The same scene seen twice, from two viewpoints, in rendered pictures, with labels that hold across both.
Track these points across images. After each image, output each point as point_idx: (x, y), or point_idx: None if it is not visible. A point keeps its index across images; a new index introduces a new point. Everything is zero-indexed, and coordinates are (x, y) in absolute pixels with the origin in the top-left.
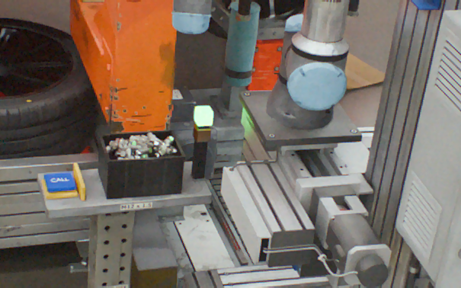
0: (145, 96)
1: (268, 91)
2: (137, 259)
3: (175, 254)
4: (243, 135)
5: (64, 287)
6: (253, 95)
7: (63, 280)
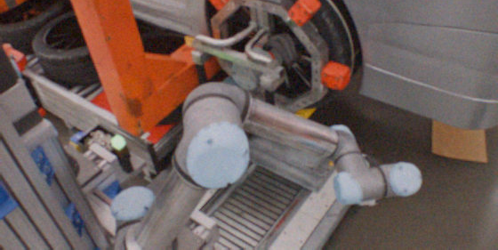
0: (123, 115)
1: (76, 151)
2: None
3: None
4: (275, 155)
5: (133, 182)
6: (66, 149)
7: (138, 179)
